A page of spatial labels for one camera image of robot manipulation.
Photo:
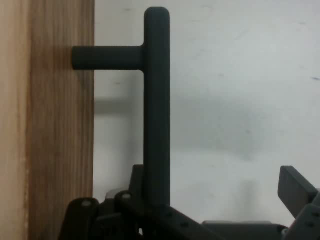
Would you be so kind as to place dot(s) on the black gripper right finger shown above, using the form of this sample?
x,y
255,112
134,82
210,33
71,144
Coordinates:
x,y
297,192

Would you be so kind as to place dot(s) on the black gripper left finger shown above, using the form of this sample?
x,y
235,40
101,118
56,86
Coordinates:
x,y
82,220

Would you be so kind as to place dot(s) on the brown wooden drawer cabinet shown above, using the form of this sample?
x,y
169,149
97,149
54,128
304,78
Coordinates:
x,y
13,112

